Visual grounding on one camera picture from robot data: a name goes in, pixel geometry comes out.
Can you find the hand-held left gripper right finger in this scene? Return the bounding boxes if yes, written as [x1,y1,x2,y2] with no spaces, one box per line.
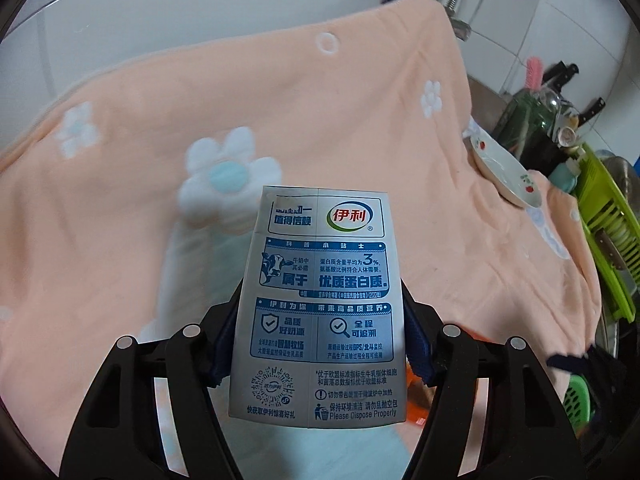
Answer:
[402,287,583,480]

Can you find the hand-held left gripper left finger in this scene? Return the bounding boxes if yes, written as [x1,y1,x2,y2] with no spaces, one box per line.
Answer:
[60,302,241,480]

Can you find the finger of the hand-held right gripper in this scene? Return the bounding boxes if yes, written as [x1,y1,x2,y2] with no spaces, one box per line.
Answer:
[546,352,618,377]

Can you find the blue and white milk carton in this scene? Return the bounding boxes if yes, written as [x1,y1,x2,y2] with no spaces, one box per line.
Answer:
[229,185,408,431]

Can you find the green plastic basket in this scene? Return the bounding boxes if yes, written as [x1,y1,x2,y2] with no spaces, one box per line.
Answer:
[560,375,596,426]

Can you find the orange plastic item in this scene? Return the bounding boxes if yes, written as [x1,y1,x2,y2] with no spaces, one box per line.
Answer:
[407,365,433,423]

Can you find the green dish rack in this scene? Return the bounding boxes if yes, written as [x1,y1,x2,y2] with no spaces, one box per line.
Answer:
[570,142,640,321]

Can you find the teal bottle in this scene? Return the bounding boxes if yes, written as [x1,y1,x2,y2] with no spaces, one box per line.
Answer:
[547,157,583,193]

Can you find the white strawberry print plate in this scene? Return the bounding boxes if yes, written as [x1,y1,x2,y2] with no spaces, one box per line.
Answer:
[467,120,543,209]

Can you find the metal bowl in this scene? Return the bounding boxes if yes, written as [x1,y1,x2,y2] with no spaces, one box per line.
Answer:
[602,155,640,186]

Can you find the pink floral blanket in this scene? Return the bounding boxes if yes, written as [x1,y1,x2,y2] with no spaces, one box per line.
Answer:
[0,0,603,480]

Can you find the dark green utensil holder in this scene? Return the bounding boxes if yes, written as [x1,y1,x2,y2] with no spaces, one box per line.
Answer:
[492,87,561,161]

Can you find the metal pipe valve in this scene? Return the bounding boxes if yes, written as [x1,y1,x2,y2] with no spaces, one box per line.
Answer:
[447,17,473,43]

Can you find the black handle knife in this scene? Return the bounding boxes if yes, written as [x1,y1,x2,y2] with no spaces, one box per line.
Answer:
[577,97,606,128]
[542,61,581,86]

